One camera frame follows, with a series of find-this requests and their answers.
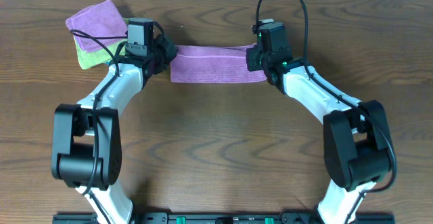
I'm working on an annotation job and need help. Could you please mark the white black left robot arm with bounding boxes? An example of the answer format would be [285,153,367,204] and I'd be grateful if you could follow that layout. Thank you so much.
[51,34,177,223]

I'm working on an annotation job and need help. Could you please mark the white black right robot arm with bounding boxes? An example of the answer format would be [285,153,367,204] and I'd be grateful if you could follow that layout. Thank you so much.
[246,19,395,223]

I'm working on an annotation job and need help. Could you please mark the folded purple cloth on stack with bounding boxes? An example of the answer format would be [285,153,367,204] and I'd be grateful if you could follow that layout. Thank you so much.
[66,0,127,46]

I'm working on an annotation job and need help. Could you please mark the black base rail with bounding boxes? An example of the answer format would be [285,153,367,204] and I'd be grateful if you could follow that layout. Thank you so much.
[52,212,396,224]

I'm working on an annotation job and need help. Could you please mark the purple microfiber cloth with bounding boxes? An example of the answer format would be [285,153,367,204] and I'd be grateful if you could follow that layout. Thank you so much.
[170,45,266,83]

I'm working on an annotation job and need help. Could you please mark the folded green cloth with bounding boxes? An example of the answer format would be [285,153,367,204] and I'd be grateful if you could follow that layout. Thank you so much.
[74,18,129,70]

